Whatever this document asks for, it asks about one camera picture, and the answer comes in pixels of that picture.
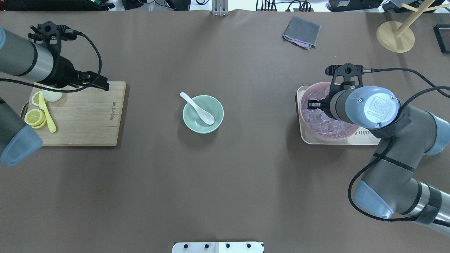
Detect wooden cutting board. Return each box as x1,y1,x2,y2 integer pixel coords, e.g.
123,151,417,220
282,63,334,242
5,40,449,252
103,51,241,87
36,82,127,146

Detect grey folded cloth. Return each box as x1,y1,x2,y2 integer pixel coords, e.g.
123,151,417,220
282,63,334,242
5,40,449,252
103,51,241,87
282,17,322,50

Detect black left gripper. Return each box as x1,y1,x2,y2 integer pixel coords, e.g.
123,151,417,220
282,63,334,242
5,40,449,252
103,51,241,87
47,56,109,91

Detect yellow plastic knife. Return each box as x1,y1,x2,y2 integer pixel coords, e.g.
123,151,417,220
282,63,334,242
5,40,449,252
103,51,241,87
38,91,57,133

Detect white ceramic spoon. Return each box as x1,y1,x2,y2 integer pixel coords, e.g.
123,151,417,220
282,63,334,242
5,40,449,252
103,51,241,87
180,92,215,125

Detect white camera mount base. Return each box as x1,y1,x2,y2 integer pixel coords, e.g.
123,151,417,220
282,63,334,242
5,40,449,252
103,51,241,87
172,241,265,253

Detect lemon slice stack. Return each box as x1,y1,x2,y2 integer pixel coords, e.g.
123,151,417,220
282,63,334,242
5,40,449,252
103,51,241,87
24,109,47,129

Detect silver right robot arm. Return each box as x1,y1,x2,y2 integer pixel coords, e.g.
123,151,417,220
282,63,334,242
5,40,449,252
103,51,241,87
307,86,449,235

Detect wooden cup tree stand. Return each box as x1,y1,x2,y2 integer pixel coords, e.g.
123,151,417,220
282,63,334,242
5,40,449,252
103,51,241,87
376,0,450,53

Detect single lemon slice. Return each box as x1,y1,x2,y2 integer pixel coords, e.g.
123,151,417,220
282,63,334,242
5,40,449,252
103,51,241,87
31,91,41,107

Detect pink bowl of ice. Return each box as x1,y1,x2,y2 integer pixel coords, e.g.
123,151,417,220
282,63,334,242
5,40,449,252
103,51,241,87
299,82,359,141

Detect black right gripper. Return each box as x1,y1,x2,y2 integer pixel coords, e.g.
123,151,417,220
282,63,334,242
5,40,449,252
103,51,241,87
308,95,334,118

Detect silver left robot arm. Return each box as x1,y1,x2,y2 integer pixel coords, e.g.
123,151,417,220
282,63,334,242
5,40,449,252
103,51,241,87
0,21,109,167

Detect mint green bowl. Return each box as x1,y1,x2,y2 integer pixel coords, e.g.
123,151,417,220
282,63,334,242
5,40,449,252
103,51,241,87
182,95,224,134

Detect cream plastic tray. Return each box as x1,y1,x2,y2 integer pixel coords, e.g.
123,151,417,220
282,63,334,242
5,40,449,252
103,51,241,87
296,85,380,146

